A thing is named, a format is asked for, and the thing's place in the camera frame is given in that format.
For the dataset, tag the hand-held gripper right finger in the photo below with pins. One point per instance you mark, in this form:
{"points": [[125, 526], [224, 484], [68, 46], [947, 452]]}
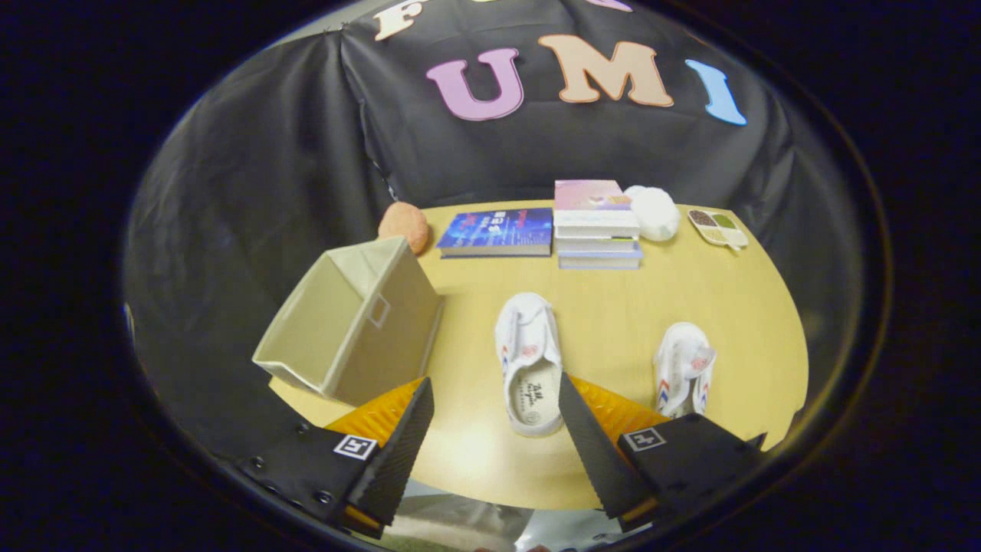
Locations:
{"points": [[594, 460]]}

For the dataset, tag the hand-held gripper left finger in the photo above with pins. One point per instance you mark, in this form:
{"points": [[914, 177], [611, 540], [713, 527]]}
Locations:
{"points": [[398, 460]]}

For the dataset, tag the beige fabric storage box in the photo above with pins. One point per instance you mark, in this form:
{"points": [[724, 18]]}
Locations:
{"points": [[383, 345]]}

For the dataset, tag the white canvas shoe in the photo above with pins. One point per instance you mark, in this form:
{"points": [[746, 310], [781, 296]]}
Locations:
{"points": [[682, 376], [529, 360]]}

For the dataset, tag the pale blue spine book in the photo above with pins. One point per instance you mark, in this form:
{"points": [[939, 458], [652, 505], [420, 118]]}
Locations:
{"points": [[599, 261]]}

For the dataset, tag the white middle-size book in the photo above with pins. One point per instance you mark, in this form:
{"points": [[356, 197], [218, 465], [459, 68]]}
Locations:
{"points": [[596, 244]]}

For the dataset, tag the orange fuzzy ball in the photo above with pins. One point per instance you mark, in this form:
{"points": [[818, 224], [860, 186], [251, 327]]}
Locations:
{"points": [[405, 226]]}

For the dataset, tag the blue cover book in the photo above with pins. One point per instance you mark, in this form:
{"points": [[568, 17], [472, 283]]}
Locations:
{"points": [[498, 228]]}

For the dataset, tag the white fuzzy ball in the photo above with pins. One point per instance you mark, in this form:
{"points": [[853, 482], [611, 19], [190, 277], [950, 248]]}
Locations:
{"points": [[653, 213]]}

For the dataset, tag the pink cover book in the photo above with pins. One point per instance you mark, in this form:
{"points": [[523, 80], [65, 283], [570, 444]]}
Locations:
{"points": [[590, 199]]}

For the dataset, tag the white divided grain dish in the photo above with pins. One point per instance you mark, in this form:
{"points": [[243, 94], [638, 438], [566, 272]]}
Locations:
{"points": [[717, 228]]}

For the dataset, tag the black backdrop cloth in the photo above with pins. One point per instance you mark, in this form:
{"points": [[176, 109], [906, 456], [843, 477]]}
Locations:
{"points": [[268, 192]]}

